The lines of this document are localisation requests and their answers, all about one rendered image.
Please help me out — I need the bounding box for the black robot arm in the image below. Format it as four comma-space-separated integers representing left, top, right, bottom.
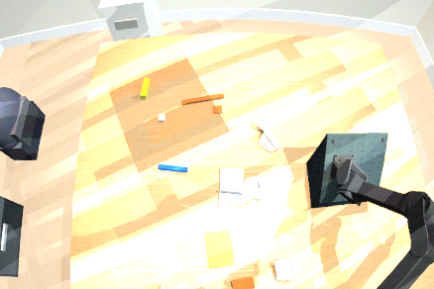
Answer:
331, 154, 434, 289

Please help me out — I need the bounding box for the orange rectangular block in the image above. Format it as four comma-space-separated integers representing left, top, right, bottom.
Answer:
232, 276, 255, 289

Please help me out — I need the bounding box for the blue rectangular bar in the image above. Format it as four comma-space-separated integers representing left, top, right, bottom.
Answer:
159, 164, 187, 173

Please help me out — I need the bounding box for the orange flat bar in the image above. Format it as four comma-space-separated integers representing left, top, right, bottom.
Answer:
182, 93, 224, 105

